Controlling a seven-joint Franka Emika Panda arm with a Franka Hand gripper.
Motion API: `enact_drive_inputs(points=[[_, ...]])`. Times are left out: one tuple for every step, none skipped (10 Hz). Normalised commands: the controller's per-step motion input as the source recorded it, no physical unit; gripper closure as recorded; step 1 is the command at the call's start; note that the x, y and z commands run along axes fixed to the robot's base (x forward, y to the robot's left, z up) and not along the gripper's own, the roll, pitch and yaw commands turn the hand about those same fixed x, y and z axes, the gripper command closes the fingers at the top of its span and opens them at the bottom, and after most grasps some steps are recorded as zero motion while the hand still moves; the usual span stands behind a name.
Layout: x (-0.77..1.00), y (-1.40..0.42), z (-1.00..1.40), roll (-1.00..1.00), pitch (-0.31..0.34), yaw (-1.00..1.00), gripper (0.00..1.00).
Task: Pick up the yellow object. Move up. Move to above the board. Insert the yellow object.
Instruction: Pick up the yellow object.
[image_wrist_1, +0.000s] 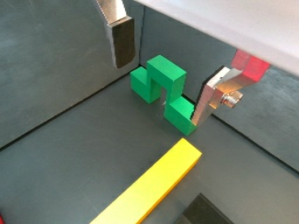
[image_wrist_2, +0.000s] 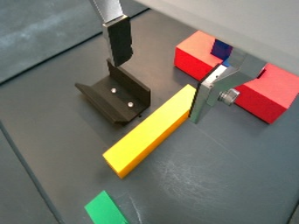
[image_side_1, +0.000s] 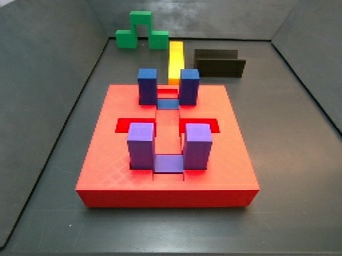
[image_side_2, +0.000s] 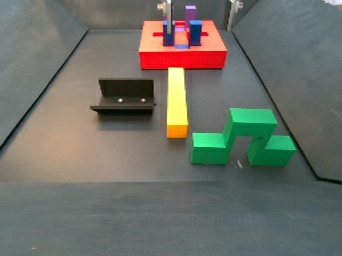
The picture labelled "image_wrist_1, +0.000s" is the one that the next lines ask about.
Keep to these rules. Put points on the red puzzle base board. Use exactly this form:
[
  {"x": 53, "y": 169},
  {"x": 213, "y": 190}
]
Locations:
[{"x": 251, "y": 65}]

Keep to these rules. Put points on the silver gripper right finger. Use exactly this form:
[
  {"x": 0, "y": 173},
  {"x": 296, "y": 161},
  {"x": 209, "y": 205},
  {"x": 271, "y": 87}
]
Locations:
[{"x": 219, "y": 91}]

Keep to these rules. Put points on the green stepped arch block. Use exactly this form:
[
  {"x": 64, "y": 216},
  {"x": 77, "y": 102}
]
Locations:
[{"x": 163, "y": 75}]

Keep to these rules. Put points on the yellow long bar block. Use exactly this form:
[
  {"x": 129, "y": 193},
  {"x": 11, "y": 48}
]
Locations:
[{"x": 136, "y": 202}]

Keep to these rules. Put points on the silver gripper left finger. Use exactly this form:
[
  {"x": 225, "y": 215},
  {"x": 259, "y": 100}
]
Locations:
[{"x": 120, "y": 31}]

